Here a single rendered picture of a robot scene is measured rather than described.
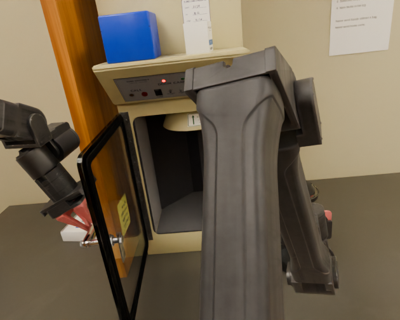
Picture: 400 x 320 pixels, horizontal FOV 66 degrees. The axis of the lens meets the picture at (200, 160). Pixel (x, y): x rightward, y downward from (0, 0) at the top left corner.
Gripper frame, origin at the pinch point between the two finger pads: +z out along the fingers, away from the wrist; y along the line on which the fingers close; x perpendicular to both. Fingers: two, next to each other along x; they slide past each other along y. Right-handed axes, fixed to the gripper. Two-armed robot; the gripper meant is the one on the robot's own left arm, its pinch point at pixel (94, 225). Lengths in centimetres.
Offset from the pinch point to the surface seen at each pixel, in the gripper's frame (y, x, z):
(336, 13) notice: -82, -64, -2
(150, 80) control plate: -23.8, -13.9, -18.0
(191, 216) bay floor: -8.5, -29.0, 24.5
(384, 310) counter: -44, 4, 49
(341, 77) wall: -76, -64, 20
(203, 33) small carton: -38.6, -13.3, -20.4
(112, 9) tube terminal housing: -23.5, -22.3, -34.7
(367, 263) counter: -48, -10, 50
